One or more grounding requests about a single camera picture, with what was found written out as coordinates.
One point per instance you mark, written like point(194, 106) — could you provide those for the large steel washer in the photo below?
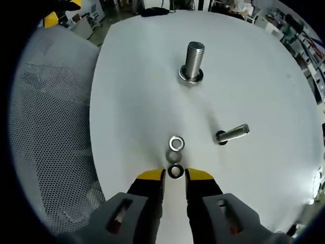
point(181, 75)

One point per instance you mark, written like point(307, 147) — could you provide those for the white cabinet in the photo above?
point(82, 29)

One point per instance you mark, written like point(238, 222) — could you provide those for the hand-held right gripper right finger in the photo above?
point(203, 185)

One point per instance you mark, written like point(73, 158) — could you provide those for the black washer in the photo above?
point(169, 171)

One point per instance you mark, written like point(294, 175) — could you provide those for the grey mesh office chair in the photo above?
point(50, 127)

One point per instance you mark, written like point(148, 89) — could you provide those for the black pouch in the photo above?
point(155, 12)

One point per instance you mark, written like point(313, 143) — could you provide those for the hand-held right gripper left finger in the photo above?
point(147, 185)

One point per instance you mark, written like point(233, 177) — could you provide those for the small steel threaded stud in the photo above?
point(233, 132)

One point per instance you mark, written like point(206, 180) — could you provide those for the white shelf with bins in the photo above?
point(304, 43)

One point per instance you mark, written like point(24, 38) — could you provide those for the large steel threaded stud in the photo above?
point(194, 61)

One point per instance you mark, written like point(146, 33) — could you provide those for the white office chair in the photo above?
point(251, 18)
point(95, 19)

